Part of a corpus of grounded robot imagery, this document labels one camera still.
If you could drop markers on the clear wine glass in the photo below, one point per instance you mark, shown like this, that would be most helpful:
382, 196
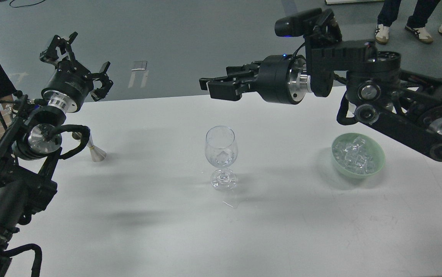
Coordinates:
217, 139

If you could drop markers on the clear ice cubes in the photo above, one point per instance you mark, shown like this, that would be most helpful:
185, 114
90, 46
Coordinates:
353, 154

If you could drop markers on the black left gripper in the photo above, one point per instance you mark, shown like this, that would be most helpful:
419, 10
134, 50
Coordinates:
68, 77

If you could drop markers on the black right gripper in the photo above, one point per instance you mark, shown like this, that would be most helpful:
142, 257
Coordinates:
278, 78

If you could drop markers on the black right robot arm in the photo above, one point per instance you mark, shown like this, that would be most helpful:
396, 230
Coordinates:
400, 104

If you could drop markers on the light green bowl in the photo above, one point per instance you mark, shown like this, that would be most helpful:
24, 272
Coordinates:
375, 149

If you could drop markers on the white sneaker with dark stripes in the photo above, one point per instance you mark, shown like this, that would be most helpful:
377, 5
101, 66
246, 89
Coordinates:
420, 34

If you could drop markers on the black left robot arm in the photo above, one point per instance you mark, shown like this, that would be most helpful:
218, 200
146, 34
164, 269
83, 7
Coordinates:
35, 138

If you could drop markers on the steel double jigger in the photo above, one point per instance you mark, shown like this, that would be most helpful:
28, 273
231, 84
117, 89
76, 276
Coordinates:
97, 154

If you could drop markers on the clear ice cube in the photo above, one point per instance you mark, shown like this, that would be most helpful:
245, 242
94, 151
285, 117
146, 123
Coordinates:
225, 158

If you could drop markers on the white black striped sneaker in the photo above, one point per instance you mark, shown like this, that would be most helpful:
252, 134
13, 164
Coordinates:
382, 34

